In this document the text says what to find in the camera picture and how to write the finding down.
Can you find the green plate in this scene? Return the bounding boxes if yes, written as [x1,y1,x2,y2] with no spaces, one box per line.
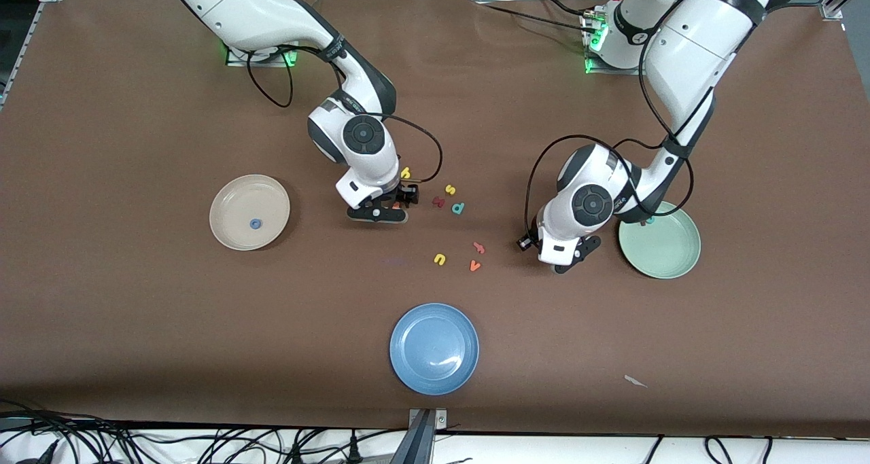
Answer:
[618,200,701,279]

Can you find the beige brown plate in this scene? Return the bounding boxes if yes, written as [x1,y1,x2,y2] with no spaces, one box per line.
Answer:
[209,174,291,251]

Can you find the blue plate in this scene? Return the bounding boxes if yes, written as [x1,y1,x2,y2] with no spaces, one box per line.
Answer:
[389,303,480,396]

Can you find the brown paper table cover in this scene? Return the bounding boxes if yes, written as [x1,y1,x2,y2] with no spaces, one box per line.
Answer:
[0,0,870,439]

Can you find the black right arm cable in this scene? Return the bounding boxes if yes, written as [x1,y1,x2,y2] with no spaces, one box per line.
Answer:
[246,39,444,183]

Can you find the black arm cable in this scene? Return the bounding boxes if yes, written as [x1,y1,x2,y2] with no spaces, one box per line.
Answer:
[525,43,695,240]
[246,39,444,183]

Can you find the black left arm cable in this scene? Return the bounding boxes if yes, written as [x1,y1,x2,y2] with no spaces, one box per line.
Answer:
[525,43,695,240]

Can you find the metal camera stand bracket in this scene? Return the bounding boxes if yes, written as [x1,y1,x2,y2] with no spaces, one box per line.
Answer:
[408,408,448,429]

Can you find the black camera stand pole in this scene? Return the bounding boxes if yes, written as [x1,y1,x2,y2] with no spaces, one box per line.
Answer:
[389,410,436,464]

